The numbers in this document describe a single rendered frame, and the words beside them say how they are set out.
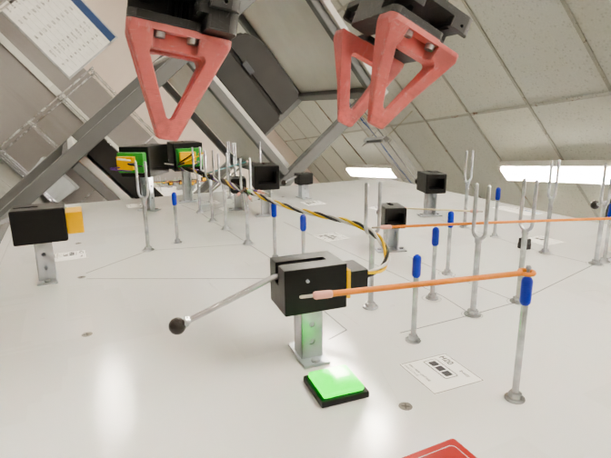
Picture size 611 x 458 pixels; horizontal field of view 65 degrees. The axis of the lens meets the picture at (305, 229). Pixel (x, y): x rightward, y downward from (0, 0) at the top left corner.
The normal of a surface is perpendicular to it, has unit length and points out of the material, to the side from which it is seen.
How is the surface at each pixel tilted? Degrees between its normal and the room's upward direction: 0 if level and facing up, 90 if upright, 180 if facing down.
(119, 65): 90
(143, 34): 111
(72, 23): 90
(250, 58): 90
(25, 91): 90
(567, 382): 50
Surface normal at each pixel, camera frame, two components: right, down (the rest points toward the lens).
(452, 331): -0.01, -0.97
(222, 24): 0.34, 0.22
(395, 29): 0.21, 0.54
